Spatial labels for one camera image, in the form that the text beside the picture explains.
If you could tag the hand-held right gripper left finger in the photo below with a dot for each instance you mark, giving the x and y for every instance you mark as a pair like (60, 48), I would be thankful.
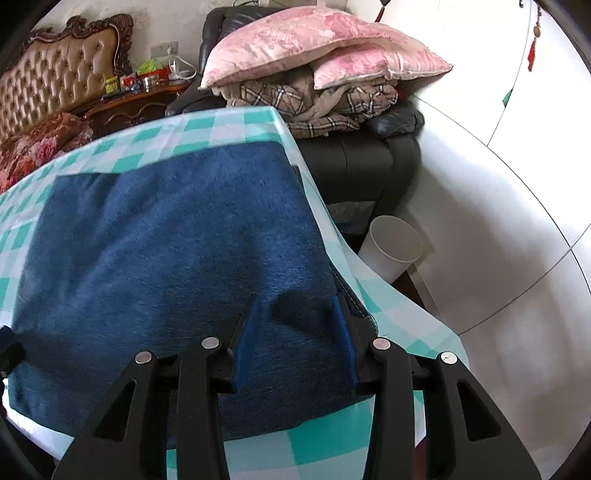
(244, 337)

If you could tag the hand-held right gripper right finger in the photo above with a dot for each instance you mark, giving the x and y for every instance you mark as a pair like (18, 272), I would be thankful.
(344, 337)

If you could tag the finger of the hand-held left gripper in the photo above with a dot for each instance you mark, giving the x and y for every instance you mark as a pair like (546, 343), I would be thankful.
(8, 353)

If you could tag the blue denim pants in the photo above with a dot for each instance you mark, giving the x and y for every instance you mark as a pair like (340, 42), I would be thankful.
(184, 240)

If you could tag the white paper cup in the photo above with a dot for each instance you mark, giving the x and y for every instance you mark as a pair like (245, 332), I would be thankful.
(388, 249)

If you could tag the black leather armchair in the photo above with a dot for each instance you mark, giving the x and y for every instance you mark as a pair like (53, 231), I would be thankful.
(355, 166)

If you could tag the red floral blanket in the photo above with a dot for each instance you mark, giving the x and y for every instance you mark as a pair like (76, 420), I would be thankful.
(37, 147)

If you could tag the teal checkered tablecloth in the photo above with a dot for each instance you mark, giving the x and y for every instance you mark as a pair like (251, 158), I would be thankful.
(207, 127)

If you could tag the brown plaid blanket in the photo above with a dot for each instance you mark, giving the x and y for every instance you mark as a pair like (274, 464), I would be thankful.
(277, 99)

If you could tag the carved wooden nightstand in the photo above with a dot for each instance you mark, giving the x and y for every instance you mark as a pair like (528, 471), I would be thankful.
(129, 108)

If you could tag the round metal tin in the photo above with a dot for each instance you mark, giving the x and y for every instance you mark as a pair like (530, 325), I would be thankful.
(150, 81)

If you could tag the small pink satin pillow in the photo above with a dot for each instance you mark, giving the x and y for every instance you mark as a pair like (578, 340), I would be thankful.
(378, 64)

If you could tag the tufted brown leather headboard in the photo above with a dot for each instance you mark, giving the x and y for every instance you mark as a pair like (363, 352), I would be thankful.
(55, 78)

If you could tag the red snack packet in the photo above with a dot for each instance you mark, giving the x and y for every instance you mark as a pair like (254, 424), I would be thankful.
(129, 82)

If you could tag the yellow-green small box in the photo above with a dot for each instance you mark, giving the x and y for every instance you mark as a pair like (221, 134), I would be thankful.
(111, 84)

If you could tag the green plastic bag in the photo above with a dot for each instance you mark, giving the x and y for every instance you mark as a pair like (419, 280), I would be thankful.
(152, 65)

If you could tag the green hanging ornament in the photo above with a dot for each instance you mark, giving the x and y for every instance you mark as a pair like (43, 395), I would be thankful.
(507, 98)

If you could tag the large pink satin pillow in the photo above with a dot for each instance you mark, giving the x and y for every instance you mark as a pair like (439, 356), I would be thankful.
(295, 46)

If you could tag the red beaded hanging ornament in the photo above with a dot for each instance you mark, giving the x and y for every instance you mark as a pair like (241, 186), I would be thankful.
(532, 55)

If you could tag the white wall outlet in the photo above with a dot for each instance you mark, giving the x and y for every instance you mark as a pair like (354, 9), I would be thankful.
(164, 47)

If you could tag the red tassel wall ornament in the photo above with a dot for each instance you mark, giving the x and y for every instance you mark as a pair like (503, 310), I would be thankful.
(382, 11)

